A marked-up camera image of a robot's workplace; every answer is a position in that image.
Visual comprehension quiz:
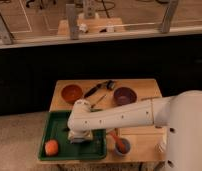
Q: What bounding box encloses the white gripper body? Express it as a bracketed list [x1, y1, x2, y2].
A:
[68, 130, 93, 143]

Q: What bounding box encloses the green plastic tray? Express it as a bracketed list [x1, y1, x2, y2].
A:
[38, 110, 107, 161]

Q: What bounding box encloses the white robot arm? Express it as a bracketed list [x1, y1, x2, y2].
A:
[67, 97, 171, 143]

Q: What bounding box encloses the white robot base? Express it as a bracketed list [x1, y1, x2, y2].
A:
[165, 91, 202, 171]

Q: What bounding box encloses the orange fruit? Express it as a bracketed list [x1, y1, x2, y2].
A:
[45, 139, 59, 156]

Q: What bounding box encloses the small dark utensil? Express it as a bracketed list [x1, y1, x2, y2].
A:
[91, 94, 107, 108]

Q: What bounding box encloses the orange-brown bowl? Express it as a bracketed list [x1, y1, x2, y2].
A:
[61, 84, 83, 104]

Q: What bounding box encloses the wooden table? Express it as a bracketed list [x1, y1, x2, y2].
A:
[38, 80, 166, 164]

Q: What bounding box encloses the small grey cup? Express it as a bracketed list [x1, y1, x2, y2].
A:
[114, 138, 131, 156]

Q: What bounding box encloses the black dish brush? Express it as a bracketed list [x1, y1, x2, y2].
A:
[84, 80, 115, 98]

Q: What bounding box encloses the purple bowl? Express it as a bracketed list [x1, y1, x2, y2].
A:
[113, 87, 137, 106]

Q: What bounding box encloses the middle grey metal post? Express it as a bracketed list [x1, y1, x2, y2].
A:
[66, 4, 79, 40]

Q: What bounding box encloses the grey metal post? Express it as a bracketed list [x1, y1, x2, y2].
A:
[66, 4, 79, 40]
[159, 0, 179, 33]
[0, 12, 13, 45]

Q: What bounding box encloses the left grey metal post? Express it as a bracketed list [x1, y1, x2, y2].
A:
[0, 12, 13, 45]

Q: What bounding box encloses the right grey metal post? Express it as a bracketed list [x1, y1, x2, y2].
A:
[159, 0, 179, 33]

